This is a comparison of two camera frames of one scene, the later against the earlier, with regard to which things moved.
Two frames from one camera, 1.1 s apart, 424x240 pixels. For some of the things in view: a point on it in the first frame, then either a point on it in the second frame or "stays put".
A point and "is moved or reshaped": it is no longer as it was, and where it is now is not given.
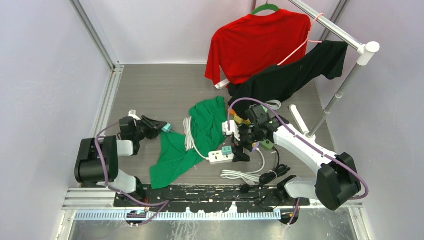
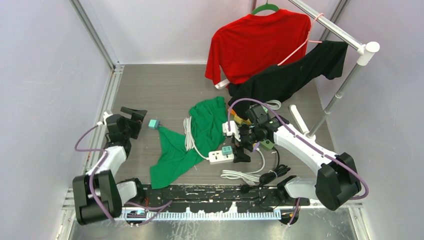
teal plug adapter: x=167 y=128 is moved or reshaped
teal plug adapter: x=227 y=150 stays put
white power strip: x=217 y=157 stays put
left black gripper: x=153 y=127 -> x=137 y=116
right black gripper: x=240 y=155 stays put
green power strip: x=267 y=144 stays put
